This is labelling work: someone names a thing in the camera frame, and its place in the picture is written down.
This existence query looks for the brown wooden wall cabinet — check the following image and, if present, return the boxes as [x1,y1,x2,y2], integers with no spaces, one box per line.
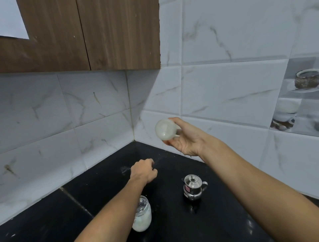
[0,0,161,73]

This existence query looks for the glass jar with white contents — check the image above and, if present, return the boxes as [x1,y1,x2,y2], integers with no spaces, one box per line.
[132,195,152,232]

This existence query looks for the person's left hand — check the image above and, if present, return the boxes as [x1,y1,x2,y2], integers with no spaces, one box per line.
[130,159,158,185]

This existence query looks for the small steel pot with lid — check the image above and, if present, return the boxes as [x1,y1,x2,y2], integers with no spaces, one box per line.
[183,175,208,201]

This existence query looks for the white plastic jar lid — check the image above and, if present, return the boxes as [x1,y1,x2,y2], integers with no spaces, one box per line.
[155,118,181,140]

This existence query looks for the person's right forearm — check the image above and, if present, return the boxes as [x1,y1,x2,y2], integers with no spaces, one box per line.
[198,136,319,242]

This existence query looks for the person's left forearm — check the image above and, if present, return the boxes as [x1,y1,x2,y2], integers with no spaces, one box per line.
[74,175,148,242]

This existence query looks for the person's right hand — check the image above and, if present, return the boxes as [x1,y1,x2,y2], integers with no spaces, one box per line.
[162,117,210,157]

